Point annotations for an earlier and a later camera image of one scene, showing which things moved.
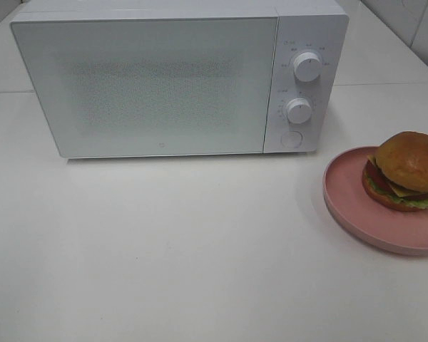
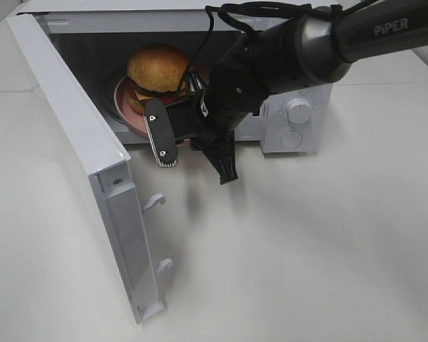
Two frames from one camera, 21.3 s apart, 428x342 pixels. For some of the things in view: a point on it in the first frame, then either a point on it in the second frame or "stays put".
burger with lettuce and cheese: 405,172 → 155,73
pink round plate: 413,233 → 133,117
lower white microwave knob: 299,110 stays put
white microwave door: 140,87 → 96,153
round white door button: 291,139 stays put
